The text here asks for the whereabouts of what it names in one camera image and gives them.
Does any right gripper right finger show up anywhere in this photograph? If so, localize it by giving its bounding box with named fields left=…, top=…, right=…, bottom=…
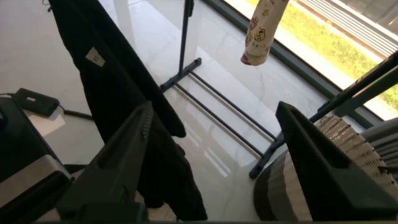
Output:
left=274, top=101, right=398, bottom=222

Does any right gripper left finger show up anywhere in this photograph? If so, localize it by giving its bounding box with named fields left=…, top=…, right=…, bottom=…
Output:
left=55, top=101, right=155, bottom=222

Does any cream printed garment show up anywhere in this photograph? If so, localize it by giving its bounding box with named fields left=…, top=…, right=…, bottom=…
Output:
left=240, top=0, right=290, bottom=67

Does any white laundry basket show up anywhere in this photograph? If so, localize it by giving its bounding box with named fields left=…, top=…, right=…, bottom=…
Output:
left=252, top=114, right=398, bottom=222

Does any black garment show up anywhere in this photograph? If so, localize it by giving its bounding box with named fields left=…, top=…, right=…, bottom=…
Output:
left=46, top=0, right=208, bottom=222

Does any black power adapter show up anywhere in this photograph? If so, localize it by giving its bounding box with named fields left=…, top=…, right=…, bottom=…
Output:
left=11, top=87, right=60, bottom=118

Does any window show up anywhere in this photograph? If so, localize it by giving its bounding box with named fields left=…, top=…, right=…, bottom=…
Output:
left=201, top=0, right=398, bottom=130

